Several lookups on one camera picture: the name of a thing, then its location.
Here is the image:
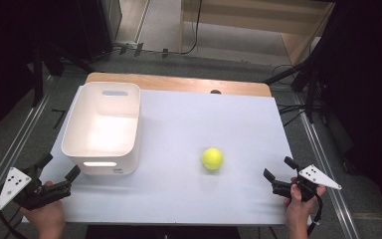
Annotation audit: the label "white table mat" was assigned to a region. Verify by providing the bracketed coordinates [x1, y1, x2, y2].
[22, 87, 313, 227]

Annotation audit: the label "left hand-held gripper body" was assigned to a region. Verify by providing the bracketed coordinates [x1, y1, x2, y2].
[0, 164, 73, 212]

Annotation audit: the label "black metal stand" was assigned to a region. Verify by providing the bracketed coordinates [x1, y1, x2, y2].
[30, 42, 97, 109]

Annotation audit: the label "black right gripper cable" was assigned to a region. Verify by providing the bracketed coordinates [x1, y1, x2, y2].
[306, 192, 323, 238]

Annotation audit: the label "light wooden frame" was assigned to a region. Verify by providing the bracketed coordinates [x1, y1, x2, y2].
[178, 0, 336, 67]

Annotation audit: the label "black tripod stand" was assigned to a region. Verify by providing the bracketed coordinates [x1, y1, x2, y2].
[263, 54, 330, 124]

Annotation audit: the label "black floor cable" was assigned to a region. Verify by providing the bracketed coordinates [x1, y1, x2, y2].
[138, 0, 204, 57]

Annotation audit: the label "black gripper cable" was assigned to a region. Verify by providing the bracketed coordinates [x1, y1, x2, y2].
[306, 192, 323, 238]
[0, 198, 30, 239]

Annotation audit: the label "white plastic storage bin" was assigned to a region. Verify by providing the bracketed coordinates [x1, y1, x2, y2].
[61, 81, 142, 176]

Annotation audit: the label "yellow tennis ball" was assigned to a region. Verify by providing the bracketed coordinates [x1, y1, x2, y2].
[201, 146, 225, 171]

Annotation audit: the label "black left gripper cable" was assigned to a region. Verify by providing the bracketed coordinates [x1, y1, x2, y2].
[0, 198, 30, 239]

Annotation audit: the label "thin black floor cables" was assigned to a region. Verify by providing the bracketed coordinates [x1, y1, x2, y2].
[272, 63, 312, 127]

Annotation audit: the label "black curtain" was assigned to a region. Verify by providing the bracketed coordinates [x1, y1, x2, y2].
[0, 0, 81, 144]
[311, 0, 382, 231]

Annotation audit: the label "dark cabinet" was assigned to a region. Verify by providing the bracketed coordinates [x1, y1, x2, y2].
[75, 0, 124, 63]

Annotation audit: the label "wooden table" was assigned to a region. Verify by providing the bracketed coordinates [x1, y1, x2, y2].
[85, 72, 274, 99]

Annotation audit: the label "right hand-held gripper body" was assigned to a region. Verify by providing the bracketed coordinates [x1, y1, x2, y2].
[272, 163, 343, 202]

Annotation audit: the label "person's left hand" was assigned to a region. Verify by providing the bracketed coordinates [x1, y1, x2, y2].
[19, 198, 66, 232]

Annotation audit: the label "person's right hand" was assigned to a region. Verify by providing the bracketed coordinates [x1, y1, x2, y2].
[283, 176, 327, 227]

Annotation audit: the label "aluminium floor rail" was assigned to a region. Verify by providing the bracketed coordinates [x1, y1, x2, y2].
[0, 93, 52, 218]
[292, 94, 361, 239]

